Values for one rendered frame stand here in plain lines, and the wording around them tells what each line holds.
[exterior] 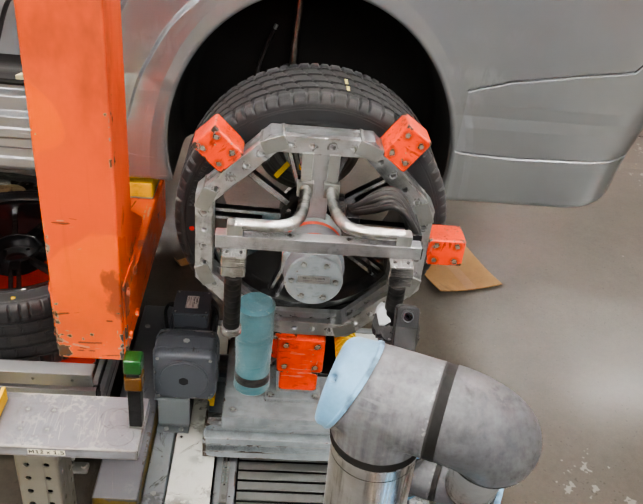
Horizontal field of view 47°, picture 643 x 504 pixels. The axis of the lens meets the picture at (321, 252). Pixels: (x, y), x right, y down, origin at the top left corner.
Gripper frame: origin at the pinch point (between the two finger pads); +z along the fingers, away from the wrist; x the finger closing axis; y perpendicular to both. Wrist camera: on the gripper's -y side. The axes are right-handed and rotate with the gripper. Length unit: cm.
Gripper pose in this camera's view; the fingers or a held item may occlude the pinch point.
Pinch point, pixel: (391, 304)
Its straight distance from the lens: 159.2
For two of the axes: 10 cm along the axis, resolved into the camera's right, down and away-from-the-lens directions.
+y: -1.0, 8.3, 5.4
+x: 10.0, 0.7, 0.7
